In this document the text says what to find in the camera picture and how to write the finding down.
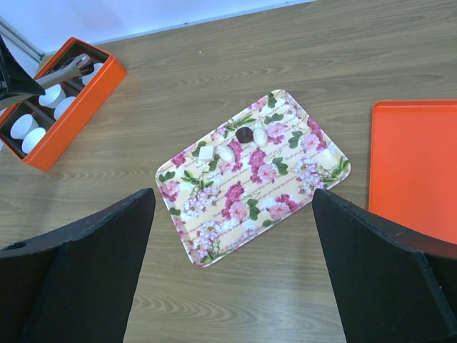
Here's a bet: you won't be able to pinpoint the orange chocolate box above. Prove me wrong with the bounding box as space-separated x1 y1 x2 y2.
1 37 126 171

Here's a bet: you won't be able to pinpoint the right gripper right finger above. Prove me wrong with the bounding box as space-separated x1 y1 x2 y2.
312 189 456 342

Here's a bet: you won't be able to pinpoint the floral serving tray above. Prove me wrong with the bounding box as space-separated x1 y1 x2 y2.
156 89 351 267

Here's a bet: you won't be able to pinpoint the white paper cup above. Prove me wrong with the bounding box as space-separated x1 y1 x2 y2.
54 96 76 121
21 127 46 154
81 63 103 86
39 84 66 109
10 114 39 140

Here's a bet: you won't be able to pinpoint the white square chocolate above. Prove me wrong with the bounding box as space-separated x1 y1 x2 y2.
199 145 215 162

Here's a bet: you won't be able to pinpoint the aluminium frame post left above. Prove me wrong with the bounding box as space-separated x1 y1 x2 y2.
0 18 45 63

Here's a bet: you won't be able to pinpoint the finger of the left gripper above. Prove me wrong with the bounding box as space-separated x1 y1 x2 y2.
1 38 45 100

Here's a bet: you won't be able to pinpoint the white shell chocolate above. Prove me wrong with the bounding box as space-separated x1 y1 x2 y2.
253 124 268 148
218 145 236 164

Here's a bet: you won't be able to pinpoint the dark round chocolate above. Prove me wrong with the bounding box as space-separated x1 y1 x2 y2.
236 126 253 144

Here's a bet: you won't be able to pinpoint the orange box lid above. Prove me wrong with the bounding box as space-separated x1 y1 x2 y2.
368 100 456 243

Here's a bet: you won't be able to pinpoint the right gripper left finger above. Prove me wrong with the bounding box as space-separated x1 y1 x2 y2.
1 188 156 342

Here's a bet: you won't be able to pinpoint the metal tongs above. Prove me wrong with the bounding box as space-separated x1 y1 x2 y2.
36 54 94 89

